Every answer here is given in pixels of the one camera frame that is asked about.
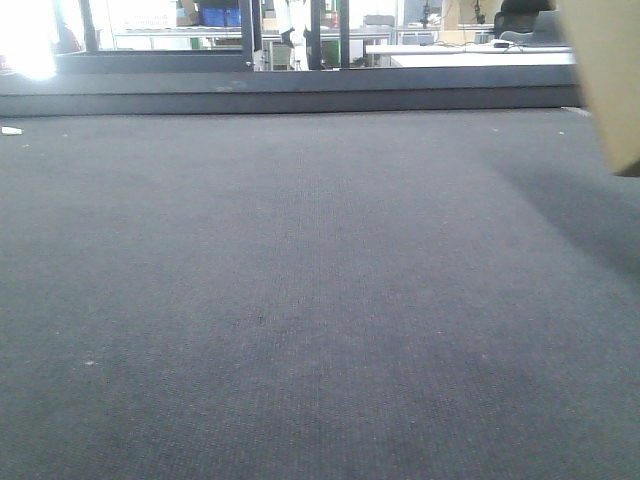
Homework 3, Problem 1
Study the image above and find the dark conveyor side rail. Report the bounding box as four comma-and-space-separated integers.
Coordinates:
1, 52, 583, 118

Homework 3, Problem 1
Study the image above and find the tan cardboard box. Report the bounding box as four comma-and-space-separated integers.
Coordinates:
558, 0, 639, 178

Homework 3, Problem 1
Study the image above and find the white desk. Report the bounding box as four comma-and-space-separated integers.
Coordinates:
365, 44, 576, 68

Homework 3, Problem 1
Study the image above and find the black frame post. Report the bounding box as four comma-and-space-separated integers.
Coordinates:
239, 0, 254, 71

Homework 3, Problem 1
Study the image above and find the white paper scrap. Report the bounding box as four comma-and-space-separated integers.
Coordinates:
1, 126, 23, 136

